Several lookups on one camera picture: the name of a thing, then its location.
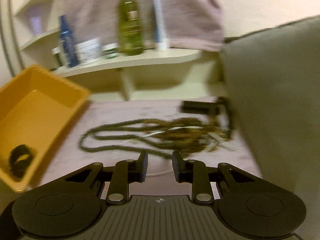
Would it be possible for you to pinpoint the brown beaded necklace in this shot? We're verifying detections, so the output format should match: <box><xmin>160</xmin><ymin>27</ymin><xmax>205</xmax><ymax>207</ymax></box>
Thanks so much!
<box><xmin>78</xmin><ymin>117</ymin><xmax>233</xmax><ymax>159</ymax></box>

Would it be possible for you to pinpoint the black scrunchie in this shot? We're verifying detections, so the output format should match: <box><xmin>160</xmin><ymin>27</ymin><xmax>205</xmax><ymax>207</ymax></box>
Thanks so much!
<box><xmin>9</xmin><ymin>144</ymin><xmax>34</xmax><ymax>179</ymax></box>

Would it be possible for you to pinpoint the yellow plastic tray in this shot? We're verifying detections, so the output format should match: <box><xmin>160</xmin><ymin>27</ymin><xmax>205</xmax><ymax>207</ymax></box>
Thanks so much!
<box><xmin>1</xmin><ymin>65</ymin><xmax>91</xmax><ymax>192</ymax></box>

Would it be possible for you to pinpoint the small green white jar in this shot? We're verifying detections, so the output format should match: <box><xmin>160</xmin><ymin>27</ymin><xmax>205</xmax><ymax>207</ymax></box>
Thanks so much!
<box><xmin>101</xmin><ymin>43</ymin><xmax>119</xmax><ymax>59</ymax></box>

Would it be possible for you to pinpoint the grey cushion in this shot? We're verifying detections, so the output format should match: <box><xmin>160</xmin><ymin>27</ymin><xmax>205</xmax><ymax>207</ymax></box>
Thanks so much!
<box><xmin>220</xmin><ymin>16</ymin><xmax>319</xmax><ymax>239</ymax></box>

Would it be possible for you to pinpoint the white cream jar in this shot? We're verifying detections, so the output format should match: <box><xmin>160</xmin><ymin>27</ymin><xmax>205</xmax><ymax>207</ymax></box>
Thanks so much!
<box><xmin>75</xmin><ymin>38</ymin><xmax>101</xmax><ymax>64</ymax></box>

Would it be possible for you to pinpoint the green olive spray bottle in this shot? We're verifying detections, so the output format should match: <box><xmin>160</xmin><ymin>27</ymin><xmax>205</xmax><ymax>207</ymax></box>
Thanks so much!
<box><xmin>117</xmin><ymin>0</ymin><xmax>144</xmax><ymax>56</ymax></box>

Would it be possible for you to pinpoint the blue white tube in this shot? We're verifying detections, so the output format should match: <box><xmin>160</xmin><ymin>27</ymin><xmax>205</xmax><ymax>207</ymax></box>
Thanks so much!
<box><xmin>152</xmin><ymin>0</ymin><xmax>168</xmax><ymax>51</ymax></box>

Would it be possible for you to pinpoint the blue spray bottle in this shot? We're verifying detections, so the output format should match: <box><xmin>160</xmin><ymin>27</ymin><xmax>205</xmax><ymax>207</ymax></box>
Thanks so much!
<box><xmin>59</xmin><ymin>15</ymin><xmax>79</xmax><ymax>68</ymax></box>

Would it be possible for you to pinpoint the pink hanging towel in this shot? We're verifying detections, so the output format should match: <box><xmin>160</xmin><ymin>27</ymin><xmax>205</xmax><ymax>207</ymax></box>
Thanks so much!
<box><xmin>59</xmin><ymin>0</ymin><xmax>224</xmax><ymax>51</ymax></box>

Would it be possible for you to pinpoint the lilac tube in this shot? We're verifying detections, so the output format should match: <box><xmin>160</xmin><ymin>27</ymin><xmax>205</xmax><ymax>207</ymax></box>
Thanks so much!
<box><xmin>29</xmin><ymin>16</ymin><xmax>43</xmax><ymax>35</ymax></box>

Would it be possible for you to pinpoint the cream corner shelf unit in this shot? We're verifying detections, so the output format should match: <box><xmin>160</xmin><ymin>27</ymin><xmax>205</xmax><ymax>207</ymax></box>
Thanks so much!
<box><xmin>8</xmin><ymin>0</ymin><xmax>226</xmax><ymax>101</ymax></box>

